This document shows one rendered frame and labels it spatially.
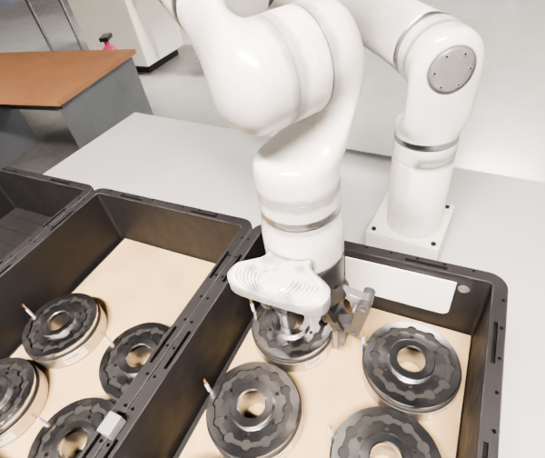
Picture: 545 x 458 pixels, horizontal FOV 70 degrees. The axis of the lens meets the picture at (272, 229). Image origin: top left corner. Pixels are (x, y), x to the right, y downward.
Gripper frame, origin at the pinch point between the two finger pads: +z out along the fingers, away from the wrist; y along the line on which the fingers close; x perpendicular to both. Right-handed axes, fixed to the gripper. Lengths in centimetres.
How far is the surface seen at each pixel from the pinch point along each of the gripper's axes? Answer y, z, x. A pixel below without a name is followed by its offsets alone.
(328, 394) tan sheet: -3.6, 3.5, 5.6
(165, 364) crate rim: 10.5, -6.3, 12.6
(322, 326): -0.8, 0.7, -0.9
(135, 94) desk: 159, 42, -133
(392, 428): -11.1, 0.3, 7.7
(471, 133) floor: -17, 85, -200
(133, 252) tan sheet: 34.8, 3.6, -5.7
